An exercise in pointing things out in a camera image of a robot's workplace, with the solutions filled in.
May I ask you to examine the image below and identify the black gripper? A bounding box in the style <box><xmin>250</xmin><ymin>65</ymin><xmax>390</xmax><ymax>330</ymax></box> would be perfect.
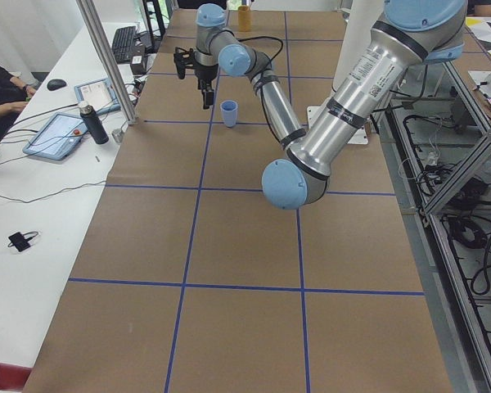
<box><xmin>195</xmin><ymin>62</ymin><xmax>218</xmax><ymax>109</ymax></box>

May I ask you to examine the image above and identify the light blue plastic cup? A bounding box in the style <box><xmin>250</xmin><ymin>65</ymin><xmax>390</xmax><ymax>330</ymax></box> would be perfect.
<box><xmin>220</xmin><ymin>100</ymin><xmax>238</xmax><ymax>128</ymax></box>

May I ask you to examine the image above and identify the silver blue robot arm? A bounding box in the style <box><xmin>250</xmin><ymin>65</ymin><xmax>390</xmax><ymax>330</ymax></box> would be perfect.
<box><xmin>194</xmin><ymin>1</ymin><xmax>467</xmax><ymax>210</ymax></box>

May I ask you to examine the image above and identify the tan bamboo cup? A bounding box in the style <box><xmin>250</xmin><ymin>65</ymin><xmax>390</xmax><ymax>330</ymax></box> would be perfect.
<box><xmin>237</xmin><ymin>5</ymin><xmax>251</xmax><ymax>32</ymax></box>

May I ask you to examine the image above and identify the black power adapter box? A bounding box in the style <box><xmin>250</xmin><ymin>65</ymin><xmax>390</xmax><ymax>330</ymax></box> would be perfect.
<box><xmin>130</xmin><ymin>53</ymin><xmax>147</xmax><ymax>75</ymax></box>

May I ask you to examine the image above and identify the black keyboard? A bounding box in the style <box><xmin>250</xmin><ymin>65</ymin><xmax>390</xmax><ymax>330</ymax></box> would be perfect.
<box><xmin>111</xmin><ymin>25</ymin><xmax>137</xmax><ymax>64</ymax></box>

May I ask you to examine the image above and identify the black water bottle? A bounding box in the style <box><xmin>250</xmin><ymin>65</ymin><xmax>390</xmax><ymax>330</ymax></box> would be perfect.
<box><xmin>78</xmin><ymin>101</ymin><xmax>109</xmax><ymax>144</ymax></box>

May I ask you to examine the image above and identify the black computer mouse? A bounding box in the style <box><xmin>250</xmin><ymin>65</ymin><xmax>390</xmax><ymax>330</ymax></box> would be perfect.
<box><xmin>47</xmin><ymin>79</ymin><xmax>67</xmax><ymax>91</ymax></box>

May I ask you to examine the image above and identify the blue teach pendant tablet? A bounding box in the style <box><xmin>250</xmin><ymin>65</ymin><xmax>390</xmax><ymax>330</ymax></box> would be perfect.
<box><xmin>22</xmin><ymin>113</ymin><xmax>87</xmax><ymax>161</ymax></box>

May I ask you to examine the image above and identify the small black device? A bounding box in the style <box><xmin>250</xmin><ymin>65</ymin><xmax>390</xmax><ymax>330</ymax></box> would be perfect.
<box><xmin>7</xmin><ymin>231</ymin><xmax>39</xmax><ymax>252</ymax></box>

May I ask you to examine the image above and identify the red object at corner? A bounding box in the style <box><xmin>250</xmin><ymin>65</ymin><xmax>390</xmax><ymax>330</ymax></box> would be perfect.
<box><xmin>0</xmin><ymin>363</ymin><xmax>32</xmax><ymax>392</ymax></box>

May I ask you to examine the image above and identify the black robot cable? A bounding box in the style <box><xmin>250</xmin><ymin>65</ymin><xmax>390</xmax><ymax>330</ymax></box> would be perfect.
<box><xmin>236</xmin><ymin>35</ymin><xmax>286</xmax><ymax>136</ymax></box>

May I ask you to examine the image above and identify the white camera mast pedestal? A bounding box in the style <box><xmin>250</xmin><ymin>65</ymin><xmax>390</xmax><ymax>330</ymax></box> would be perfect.
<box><xmin>306</xmin><ymin>0</ymin><xmax>390</xmax><ymax>146</ymax></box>

